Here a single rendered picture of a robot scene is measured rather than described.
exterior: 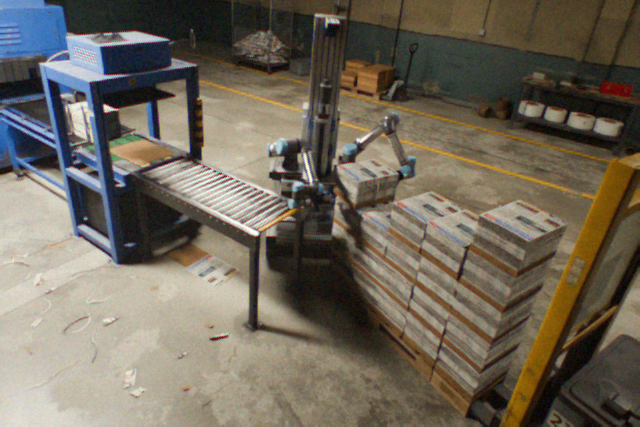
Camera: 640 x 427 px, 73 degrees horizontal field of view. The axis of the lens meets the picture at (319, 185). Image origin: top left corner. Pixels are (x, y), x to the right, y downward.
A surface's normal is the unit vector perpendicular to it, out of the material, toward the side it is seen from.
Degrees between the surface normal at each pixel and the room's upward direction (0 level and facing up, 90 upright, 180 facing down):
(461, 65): 90
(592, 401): 0
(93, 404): 0
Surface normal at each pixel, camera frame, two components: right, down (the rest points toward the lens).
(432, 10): -0.58, 0.33
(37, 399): 0.08, -0.89
